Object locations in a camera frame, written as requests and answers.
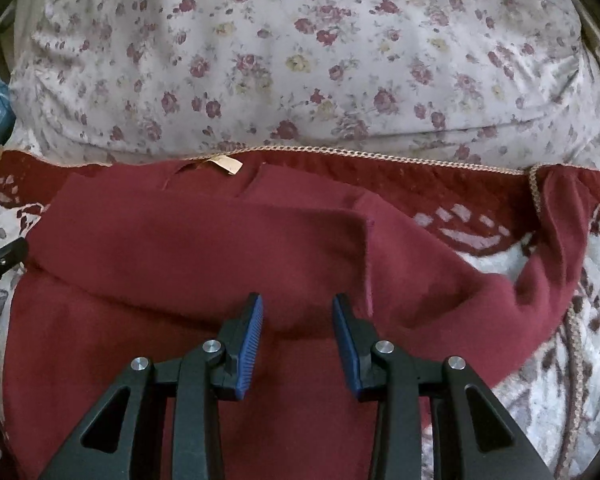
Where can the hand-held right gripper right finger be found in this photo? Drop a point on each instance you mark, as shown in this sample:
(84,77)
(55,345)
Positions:
(347,345)

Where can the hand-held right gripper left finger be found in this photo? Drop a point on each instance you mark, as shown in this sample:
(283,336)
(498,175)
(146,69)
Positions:
(247,345)

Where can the floral print pillow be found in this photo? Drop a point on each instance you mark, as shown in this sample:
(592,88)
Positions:
(300,60)

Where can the leaf pattern blanket red border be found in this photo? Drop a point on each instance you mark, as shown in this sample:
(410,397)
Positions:
(545,400)

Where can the dark red sweater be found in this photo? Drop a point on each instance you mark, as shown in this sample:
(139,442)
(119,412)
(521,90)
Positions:
(180,250)

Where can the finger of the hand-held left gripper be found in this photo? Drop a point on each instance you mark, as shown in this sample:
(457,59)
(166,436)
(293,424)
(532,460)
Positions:
(7,254)

